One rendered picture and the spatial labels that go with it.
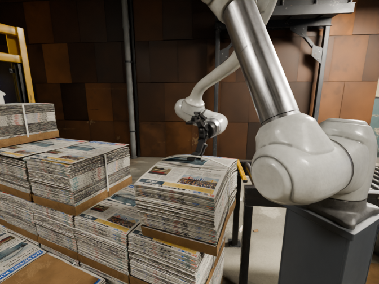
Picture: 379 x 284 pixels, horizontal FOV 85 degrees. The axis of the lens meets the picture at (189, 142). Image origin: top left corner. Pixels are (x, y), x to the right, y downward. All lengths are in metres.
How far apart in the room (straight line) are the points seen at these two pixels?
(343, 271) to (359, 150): 0.33
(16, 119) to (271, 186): 1.38
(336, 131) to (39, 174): 1.14
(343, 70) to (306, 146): 4.50
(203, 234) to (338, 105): 4.49
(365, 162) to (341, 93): 4.32
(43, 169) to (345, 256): 1.13
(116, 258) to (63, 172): 0.41
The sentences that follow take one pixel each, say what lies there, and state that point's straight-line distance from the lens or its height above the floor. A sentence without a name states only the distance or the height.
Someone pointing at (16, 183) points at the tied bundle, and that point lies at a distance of 1.37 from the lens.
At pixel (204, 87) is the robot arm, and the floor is 1.38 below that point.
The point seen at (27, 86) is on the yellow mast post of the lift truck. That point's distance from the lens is 2.17.
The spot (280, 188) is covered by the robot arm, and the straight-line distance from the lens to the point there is 0.49.
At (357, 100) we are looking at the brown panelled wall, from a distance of 5.14.
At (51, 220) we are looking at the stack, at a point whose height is 0.77.
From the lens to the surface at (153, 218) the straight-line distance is 0.77.
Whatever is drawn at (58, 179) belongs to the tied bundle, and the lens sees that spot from 1.05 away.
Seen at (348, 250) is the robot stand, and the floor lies 0.94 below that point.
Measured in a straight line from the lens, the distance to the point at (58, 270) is 1.20.
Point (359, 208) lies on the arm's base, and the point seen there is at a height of 1.03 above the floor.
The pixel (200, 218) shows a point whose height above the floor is 0.97.
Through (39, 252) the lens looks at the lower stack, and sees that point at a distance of 1.35.
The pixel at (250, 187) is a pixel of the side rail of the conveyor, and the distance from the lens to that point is 1.33.
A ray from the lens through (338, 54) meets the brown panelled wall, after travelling 4.96.
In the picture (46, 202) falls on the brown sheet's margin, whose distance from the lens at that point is 1.19.
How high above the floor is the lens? 1.34
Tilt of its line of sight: 13 degrees down
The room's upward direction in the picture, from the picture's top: straight up
